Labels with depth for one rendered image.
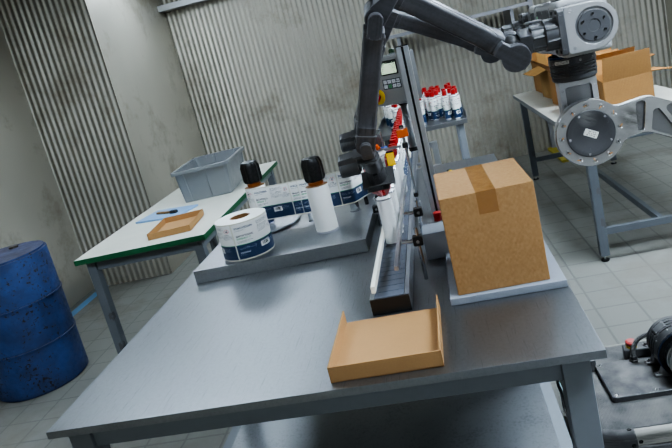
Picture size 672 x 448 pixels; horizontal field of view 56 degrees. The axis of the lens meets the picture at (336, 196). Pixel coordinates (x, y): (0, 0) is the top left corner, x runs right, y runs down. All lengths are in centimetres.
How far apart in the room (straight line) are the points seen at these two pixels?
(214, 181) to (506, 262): 284
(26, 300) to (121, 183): 190
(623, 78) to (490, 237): 227
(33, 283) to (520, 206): 313
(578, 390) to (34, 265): 331
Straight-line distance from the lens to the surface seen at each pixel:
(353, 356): 158
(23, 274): 413
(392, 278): 186
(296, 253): 233
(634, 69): 384
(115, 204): 583
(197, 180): 429
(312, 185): 242
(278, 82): 692
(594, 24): 180
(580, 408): 155
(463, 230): 167
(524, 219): 168
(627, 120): 205
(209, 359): 182
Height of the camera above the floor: 155
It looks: 13 degrees down
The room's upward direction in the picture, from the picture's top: 14 degrees counter-clockwise
